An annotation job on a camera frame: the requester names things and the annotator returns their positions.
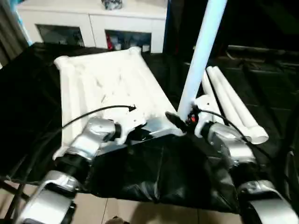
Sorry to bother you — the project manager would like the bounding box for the dark metal rail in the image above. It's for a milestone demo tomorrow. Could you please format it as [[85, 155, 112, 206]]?
[[228, 45, 299, 59]]

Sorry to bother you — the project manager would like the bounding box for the white plastic table leg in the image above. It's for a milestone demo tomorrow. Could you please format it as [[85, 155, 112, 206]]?
[[178, 0, 228, 117], [201, 70, 215, 97], [211, 66, 269, 146], [206, 66, 252, 140]]

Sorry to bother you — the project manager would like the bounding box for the white plastic table top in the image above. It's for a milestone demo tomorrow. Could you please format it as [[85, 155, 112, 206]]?
[[52, 46, 185, 161]]

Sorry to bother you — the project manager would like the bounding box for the dark round robot part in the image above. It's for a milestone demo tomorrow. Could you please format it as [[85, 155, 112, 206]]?
[[106, 216, 129, 224]]

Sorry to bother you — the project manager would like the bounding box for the blue vertical panel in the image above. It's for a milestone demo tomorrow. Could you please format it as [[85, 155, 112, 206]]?
[[163, 0, 171, 53]]

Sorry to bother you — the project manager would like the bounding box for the dark crumpled bag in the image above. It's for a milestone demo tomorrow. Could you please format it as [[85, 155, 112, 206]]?
[[100, 0, 126, 11]]

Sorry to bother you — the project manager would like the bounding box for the black metal stand leg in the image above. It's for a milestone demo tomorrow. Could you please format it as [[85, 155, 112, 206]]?
[[0, 179, 31, 220]]

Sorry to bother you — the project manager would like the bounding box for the black cloth mat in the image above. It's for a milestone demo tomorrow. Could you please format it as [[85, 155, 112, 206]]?
[[0, 42, 299, 214]]

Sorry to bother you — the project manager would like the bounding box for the white cabinet with glass doors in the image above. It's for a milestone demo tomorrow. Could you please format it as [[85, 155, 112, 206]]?
[[17, 0, 168, 53]]

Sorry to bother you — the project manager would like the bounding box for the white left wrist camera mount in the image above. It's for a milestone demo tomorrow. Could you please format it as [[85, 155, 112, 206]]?
[[115, 109, 148, 144]]

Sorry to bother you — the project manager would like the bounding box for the grey curtain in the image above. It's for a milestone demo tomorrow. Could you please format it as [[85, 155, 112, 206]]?
[[0, 0, 28, 68]]

